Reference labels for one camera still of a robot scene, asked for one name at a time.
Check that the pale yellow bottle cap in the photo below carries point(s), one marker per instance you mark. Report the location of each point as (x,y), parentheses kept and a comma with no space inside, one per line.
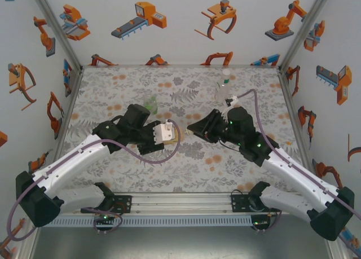
(188,132)

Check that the clear bottle green soda label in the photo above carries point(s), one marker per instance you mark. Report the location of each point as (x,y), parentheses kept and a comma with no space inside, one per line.
(152,103)

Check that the yellow tea bottle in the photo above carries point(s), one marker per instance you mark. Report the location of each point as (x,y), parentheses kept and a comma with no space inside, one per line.
(176,136)

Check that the clear bottle white leaf label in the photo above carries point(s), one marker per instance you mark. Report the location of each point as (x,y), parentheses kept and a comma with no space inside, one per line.
(222,89)

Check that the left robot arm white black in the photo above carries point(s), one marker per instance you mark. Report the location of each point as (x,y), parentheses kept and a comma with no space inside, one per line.
(73,160)

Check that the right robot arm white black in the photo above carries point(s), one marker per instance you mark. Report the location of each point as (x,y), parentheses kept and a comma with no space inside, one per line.
(299,177)

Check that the floral patterned tablecloth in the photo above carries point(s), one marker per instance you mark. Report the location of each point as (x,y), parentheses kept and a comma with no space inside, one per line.
(180,180)

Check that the small circuit board with LED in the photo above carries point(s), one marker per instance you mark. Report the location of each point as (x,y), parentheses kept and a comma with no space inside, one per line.
(260,221)
(105,217)

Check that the grey metal lower panel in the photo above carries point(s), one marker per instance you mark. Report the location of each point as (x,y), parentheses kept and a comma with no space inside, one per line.
(180,245)

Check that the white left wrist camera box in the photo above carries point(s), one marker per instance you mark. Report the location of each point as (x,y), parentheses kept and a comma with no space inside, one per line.
(163,133)

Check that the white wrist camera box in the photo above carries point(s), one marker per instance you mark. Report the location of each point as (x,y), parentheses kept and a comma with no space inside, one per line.
(231,103)
(163,133)

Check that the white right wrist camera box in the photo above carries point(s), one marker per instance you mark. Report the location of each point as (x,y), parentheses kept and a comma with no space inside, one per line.
(231,103)

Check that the aluminium side rail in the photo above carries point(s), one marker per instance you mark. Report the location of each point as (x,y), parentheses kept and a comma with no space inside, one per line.
(74,92)
(287,95)

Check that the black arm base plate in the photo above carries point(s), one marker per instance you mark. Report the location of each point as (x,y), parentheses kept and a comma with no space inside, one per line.
(239,204)
(124,204)

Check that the aluminium frame rail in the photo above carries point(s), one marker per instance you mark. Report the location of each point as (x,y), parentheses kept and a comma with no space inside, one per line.
(180,204)

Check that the thin aluminium rail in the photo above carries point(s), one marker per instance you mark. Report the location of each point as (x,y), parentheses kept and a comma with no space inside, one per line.
(180,65)

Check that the aluminium corner post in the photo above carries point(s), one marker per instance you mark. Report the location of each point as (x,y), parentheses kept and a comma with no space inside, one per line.
(306,30)
(56,30)

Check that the aluminium frame leg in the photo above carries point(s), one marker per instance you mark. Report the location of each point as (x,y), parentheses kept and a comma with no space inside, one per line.
(338,250)
(26,245)

